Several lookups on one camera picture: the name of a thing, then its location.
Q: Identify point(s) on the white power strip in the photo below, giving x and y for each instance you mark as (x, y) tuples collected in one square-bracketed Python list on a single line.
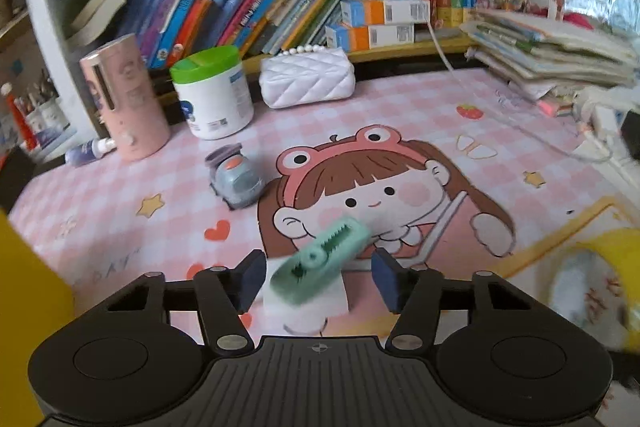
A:
[(600, 114)]

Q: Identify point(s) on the yellow cardboard box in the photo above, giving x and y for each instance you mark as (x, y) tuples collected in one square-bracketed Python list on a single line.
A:
[(30, 307)]

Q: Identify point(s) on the yellow tape roll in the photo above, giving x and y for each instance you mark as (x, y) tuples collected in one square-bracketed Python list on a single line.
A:
[(607, 247)]

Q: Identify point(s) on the white can green lid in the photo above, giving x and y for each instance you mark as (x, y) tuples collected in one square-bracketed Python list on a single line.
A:
[(215, 102)]

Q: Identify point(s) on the green plastic clip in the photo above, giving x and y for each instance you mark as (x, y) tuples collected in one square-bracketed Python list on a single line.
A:
[(320, 262)]

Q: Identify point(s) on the row of picture books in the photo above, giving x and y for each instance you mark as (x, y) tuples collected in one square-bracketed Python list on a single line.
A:
[(260, 2)]

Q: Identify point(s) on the grey toy car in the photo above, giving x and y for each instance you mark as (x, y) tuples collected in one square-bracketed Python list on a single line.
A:
[(237, 179)]

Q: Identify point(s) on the white pen cup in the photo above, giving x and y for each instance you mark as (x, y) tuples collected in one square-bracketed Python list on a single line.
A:
[(27, 127), (54, 122)]

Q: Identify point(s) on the pink printed desk mat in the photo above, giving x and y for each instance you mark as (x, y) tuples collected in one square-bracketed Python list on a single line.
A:
[(400, 127)]

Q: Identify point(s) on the white yellow bookshelf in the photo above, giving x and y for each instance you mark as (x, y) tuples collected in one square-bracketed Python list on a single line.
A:
[(50, 37)]

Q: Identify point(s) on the open thick book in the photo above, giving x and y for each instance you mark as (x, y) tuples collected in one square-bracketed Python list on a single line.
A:
[(105, 2)]

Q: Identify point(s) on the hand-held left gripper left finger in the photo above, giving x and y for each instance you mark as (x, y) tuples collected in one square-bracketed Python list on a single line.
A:
[(252, 282)]

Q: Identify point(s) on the stack of paper booklets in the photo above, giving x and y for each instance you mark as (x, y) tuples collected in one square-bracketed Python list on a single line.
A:
[(550, 52)]

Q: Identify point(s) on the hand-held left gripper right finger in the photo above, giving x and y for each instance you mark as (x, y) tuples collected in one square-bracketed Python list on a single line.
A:
[(386, 282)]

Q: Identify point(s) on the black charger plug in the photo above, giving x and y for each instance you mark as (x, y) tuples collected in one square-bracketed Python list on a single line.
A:
[(631, 132)]

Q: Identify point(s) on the white quilted purse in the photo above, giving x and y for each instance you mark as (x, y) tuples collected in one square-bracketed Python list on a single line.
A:
[(307, 79)]

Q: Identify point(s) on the pink humidifier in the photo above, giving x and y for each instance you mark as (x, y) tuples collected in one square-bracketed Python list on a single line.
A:
[(130, 107)]

